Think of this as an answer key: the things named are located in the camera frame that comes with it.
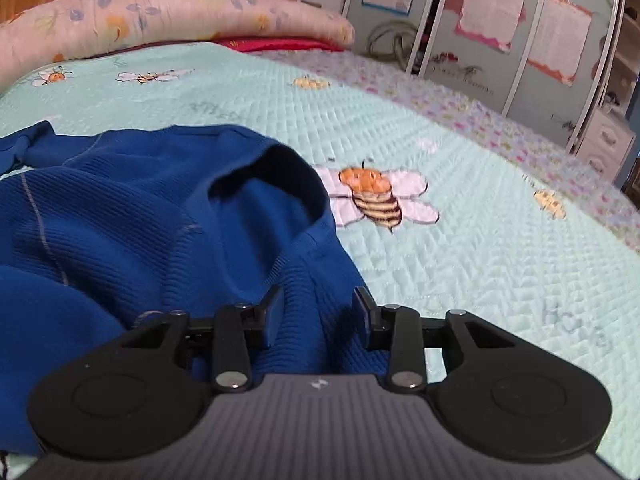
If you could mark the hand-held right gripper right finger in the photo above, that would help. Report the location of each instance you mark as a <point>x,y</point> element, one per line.
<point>364,317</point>

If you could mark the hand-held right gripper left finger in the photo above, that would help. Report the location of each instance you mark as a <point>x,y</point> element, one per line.
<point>267,317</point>

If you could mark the blue knit sweater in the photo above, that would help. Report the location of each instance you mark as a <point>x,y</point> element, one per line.
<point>125,235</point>

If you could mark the quilted bee-print bedspread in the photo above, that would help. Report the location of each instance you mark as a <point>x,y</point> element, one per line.
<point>475,270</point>

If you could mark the sliding-door wardrobe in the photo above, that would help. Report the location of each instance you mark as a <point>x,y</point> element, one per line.
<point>440,60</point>

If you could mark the red blanket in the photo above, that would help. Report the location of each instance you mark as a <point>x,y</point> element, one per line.
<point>280,44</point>

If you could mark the white drawer cabinet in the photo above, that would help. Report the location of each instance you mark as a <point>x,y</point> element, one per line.
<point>607,142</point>

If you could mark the floral rolled quilt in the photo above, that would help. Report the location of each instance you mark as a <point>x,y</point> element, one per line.
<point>150,20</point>

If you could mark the pink-bordered paper poster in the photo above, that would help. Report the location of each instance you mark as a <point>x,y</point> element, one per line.
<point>492,5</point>
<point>560,37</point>

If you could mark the white corner shelf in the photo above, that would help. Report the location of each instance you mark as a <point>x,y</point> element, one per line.
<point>625,50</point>

